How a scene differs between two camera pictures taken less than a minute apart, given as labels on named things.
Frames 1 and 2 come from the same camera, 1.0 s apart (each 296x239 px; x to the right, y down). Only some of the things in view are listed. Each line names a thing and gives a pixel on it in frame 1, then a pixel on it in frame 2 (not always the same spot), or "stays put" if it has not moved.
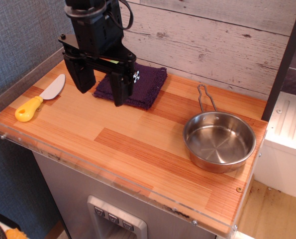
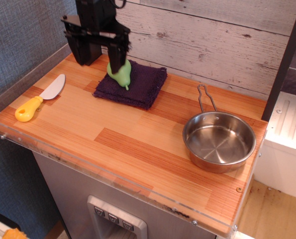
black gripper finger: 83,75 → 86,52
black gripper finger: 122,85 → 118,54
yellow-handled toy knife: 26,112 stays put
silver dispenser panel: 109,222 stays put
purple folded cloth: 144,94 stays put
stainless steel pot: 217,141 stays put
